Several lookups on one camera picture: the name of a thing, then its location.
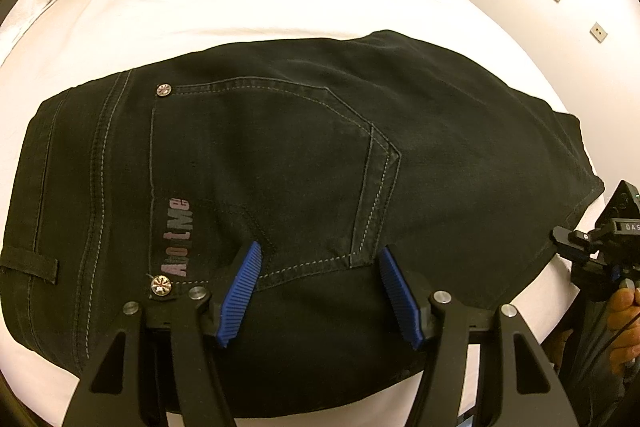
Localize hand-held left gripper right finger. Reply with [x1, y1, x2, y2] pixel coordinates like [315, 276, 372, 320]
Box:
[377, 247, 583, 427]

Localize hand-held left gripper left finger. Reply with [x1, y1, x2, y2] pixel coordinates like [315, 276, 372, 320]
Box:
[61, 241, 264, 427]

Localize black denim pants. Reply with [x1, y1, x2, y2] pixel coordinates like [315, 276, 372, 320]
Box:
[0, 29, 605, 418]

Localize person's right hand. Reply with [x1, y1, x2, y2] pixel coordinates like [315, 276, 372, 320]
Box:
[606, 286, 640, 380]

